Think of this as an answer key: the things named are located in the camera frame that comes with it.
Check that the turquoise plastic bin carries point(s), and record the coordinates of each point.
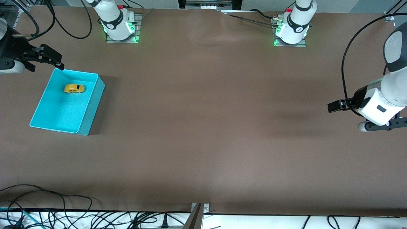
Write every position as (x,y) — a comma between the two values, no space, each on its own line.
(63,117)

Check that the grey metal bar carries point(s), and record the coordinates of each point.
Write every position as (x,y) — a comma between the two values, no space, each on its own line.
(194,219)

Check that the metal bracket plate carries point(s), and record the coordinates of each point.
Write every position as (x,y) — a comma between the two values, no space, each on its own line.
(206,208)

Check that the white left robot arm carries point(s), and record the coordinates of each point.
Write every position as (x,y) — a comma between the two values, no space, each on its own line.
(378,108)

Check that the grey power strip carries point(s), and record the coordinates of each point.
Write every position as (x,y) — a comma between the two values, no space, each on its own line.
(208,3)

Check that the black power plug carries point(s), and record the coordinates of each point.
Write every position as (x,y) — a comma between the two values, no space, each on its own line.
(164,224)

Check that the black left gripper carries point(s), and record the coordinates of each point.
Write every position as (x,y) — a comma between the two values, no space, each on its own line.
(358,95)

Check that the aluminium frame profile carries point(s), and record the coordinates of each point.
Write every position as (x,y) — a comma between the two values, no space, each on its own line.
(28,4)
(388,16)

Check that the yellow toy beetle car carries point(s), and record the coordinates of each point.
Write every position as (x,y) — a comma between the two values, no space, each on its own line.
(74,88)

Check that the brown table cover sheet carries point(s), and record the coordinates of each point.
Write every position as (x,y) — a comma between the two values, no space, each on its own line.
(203,127)

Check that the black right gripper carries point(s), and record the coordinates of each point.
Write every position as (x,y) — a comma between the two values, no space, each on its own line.
(12,48)

